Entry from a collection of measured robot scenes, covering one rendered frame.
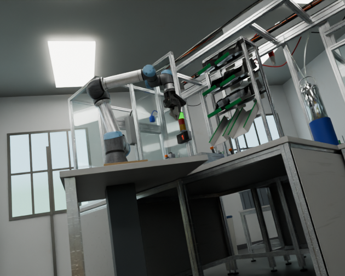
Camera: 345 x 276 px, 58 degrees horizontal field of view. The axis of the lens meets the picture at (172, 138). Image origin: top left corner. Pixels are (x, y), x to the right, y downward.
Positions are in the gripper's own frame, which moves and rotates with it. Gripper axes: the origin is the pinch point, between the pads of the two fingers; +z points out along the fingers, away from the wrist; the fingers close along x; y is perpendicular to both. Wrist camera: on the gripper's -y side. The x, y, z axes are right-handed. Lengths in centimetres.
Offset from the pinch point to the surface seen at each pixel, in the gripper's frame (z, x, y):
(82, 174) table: 39, 6, 78
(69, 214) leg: 55, 2, 83
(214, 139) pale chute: 19.2, 15.9, -13.5
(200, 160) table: 40, 34, 29
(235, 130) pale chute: 18.2, 31.1, -15.1
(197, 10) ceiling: -197, -58, -150
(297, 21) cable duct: -89, 58, -122
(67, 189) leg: 45, 2, 83
